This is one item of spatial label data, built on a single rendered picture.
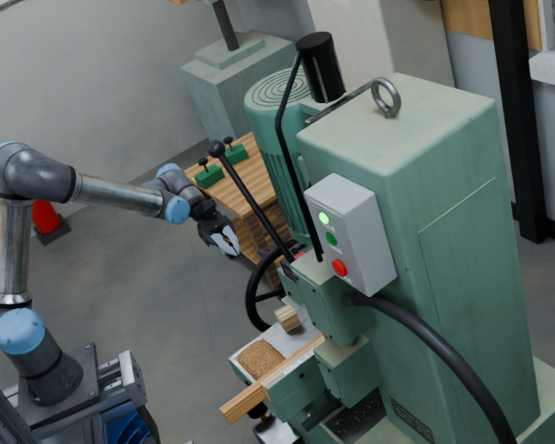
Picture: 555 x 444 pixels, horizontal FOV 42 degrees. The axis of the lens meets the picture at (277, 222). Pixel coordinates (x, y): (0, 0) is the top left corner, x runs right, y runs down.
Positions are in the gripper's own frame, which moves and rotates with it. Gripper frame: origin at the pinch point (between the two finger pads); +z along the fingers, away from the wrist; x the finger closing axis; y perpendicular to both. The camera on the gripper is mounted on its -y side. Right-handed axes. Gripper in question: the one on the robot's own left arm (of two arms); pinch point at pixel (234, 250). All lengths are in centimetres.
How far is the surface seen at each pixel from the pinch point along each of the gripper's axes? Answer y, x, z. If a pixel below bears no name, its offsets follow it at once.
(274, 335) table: -17.7, 11.0, 31.9
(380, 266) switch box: -83, 8, 52
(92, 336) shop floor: 144, 39, -68
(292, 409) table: -23, 20, 49
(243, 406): -27, 28, 43
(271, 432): 7.4, 21.2, 44.6
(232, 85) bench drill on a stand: 98, -81, -120
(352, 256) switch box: -86, 12, 50
